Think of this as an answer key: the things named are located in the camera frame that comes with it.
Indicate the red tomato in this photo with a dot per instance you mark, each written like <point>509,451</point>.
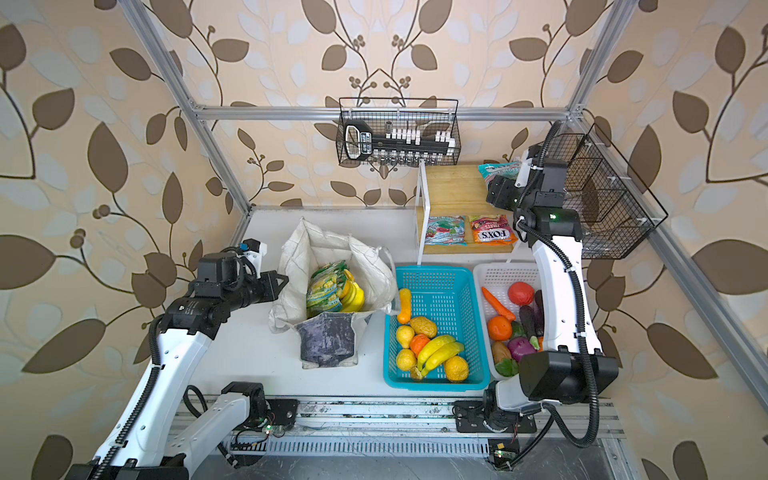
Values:
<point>521,293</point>

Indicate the brown potato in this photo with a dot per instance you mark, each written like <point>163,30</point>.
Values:
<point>500,352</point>

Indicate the black wire basket wall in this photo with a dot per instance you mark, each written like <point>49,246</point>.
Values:
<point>399,109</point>
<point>609,194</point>

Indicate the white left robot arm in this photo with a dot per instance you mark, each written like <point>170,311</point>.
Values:
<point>140,446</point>

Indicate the black wire basket right wall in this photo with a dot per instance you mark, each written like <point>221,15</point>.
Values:
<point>609,194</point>

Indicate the purple eggplant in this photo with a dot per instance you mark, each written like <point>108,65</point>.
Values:
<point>539,319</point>

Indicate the green red candy bag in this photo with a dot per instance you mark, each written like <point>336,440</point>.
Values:
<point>445,231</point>

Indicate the white wooden two-tier shelf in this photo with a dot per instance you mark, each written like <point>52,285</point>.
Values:
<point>458,190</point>

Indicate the linear rail base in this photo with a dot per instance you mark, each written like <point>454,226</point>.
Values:
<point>431,427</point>

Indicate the teal candy bag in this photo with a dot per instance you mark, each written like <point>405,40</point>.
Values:
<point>489,171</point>

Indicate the yellow pear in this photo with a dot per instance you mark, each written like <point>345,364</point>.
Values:
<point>404,336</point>

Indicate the yellow green banana bunch back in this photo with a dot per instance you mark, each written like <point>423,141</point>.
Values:
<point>352,295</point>

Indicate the cream Monet print tote bag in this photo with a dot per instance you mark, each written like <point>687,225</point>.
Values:
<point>331,339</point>

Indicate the orange Fox's candy bag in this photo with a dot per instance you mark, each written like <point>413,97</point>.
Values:
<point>492,230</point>

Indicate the teal plastic basket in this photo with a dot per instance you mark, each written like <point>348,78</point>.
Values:
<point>446,296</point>

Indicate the black white tool set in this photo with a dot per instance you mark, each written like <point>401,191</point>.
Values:
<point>386,143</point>

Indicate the purple onion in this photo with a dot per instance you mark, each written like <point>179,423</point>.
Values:
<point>520,347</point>

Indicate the orange persimmon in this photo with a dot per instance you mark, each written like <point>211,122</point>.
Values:
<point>418,342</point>

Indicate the orange carrot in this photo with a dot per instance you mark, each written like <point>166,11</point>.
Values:
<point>497,306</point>

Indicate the yellow banana bunch front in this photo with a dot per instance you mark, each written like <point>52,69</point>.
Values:
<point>435,353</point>

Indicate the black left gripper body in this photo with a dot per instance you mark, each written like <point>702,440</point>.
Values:
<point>250,290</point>

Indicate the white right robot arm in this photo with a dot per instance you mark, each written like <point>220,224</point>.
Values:
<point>567,374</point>

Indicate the yellow lemon front left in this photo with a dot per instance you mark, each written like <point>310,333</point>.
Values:
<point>406,360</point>

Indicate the orange fruit front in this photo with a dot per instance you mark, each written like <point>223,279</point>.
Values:
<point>456,369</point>

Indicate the black wire basket back wall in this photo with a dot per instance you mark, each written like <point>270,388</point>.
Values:
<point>399,109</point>

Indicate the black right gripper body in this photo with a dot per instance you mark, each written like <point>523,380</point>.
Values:
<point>508,197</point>

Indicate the yellow green candy bag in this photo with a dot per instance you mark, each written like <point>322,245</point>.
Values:
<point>328,280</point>
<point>327,300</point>

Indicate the white plastic basket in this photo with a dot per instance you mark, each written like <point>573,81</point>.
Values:
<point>498,276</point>

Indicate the dark zucchini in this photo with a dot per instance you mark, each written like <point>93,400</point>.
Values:
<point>527,318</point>

